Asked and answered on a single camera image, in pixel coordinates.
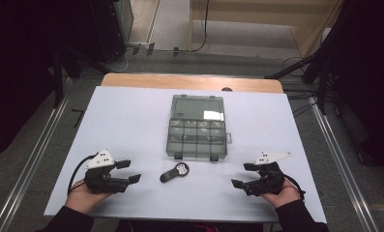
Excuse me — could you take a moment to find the black hanging cable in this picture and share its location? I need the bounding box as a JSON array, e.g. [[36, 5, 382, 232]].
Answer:
[[189, 0, 211, 53]]

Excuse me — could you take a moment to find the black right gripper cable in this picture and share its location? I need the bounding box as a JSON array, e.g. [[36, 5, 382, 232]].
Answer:
[[282, 173, 307, 201]]

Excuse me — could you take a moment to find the group of small metal parts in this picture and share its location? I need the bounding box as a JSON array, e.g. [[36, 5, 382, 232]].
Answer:
[[169, 119, 225, 143]]

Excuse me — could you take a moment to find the person's left hand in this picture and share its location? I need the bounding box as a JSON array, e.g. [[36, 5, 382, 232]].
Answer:
[[64, 178, 113, 216]]

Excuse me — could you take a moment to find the person's right hand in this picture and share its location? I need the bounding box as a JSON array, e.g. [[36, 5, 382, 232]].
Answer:
[[260, 178, 302, 209]]

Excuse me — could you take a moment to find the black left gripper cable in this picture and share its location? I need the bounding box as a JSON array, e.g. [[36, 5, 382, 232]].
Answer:
[[67, 154, 98, 196]]

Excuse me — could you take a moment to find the black metal stand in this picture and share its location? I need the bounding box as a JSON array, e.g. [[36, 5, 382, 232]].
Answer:
[[264, 52, 330, 115]]

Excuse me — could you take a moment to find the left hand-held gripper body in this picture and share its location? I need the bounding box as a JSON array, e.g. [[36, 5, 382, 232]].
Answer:
[[83, 149, 131, 194]]

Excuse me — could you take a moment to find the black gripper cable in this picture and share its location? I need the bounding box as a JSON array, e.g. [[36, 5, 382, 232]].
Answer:
[[67, 154, 98, 196], [282, 173, 307, 201]]

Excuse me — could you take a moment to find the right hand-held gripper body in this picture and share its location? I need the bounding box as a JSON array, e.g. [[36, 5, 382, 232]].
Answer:
[[243, 151, 293, 197]]

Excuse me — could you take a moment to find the grey clear plastic organizer box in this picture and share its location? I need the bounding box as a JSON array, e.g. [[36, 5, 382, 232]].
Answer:
[[165, 94, 233, 161]]

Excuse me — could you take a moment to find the black bottle opener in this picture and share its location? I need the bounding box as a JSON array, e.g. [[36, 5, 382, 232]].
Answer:
[[159, 161, 191, 184]]

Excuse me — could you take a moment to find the light wooden shelf unit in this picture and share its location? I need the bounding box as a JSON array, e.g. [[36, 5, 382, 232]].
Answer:
[[189, 0, 346, 58]]

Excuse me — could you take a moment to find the black curtain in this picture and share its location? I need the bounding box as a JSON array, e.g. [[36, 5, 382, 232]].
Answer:
[[319, 0, 384, 175], [0, 0, 116, 163]]

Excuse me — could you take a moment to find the black cabinet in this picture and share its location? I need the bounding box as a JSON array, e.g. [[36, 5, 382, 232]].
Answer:
[[91, 0, 134, 64]]

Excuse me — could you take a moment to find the wooden table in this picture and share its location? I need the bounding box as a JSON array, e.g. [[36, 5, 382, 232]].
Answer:
[[101, 72, 284, 95]]

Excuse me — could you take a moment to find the aluminium floor rail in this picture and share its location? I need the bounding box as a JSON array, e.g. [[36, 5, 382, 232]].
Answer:
[[310, 96, 380, 232], [0, 93, 72, 232]]

